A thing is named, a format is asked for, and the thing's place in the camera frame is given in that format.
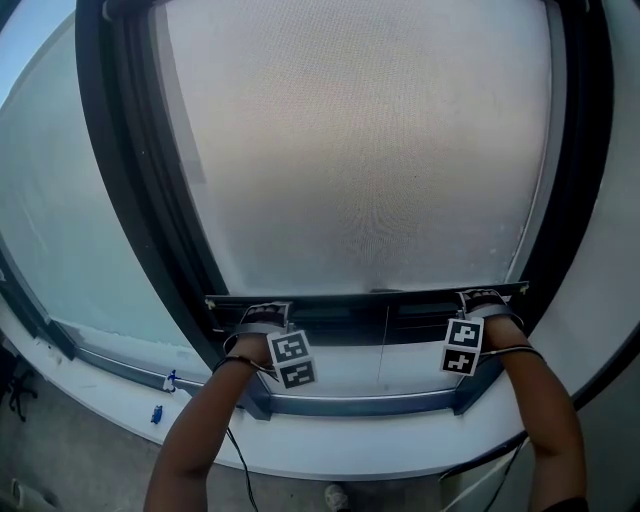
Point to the person's left forearm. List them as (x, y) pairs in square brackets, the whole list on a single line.
[(200, 425)]

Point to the black office chair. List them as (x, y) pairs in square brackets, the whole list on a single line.
[(17, 390)]

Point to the person's black clothing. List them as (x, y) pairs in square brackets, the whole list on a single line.
[(565, 505)]

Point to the white floor device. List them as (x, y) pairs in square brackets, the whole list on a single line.
[(32, 495)]

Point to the small blue object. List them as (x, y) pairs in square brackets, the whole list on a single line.
[(157, 415)]

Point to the person's left white shoe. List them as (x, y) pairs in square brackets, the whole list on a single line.
[(336, 497)]

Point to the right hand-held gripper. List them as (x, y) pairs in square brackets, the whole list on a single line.
[(462, 345)]

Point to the tall white cabinet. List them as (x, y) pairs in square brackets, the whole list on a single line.
[(615, 450)]

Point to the person's right hand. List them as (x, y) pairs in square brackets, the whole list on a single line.
[(482, 300)]

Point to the roller blind with bottom bar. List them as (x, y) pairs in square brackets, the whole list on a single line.
[(360, 150)]

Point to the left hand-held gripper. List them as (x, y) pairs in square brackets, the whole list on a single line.
[(292, 360)]

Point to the black window frame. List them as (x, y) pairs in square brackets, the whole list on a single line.
[(125, 200)]

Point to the person's right forearm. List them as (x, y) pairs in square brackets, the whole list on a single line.
[(550, 425)]

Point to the person's left hand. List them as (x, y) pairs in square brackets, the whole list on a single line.
[(265, 314)]

